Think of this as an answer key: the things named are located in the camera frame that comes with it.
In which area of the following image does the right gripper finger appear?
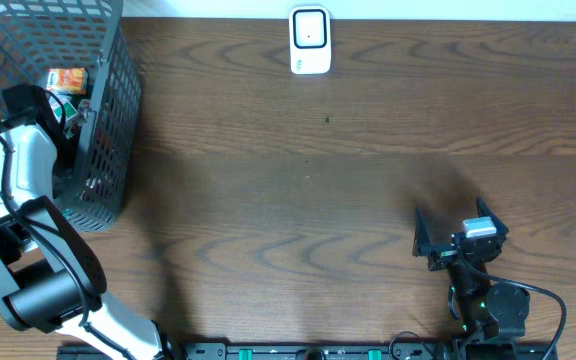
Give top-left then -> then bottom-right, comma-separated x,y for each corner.
476,197 -> 509,235
412,208 -> 432,257

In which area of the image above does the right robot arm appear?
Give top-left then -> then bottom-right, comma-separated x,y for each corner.
412,198 -> 530,343

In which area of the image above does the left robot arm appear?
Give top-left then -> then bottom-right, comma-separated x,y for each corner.
0,83 -> 185,359

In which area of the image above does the white barcode scanner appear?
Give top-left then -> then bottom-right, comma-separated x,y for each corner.
288,5 -> 332,75

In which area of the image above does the white green carton box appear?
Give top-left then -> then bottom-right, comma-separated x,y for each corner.
49,95 -> 78,126

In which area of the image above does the orange small box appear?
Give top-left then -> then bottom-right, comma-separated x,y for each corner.
46,68 -> 89,95

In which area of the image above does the grey plastic mesh basket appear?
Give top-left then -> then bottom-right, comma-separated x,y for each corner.
0,0 -> 142,232

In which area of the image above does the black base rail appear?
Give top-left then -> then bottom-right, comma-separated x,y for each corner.
56,339 -> 548,360

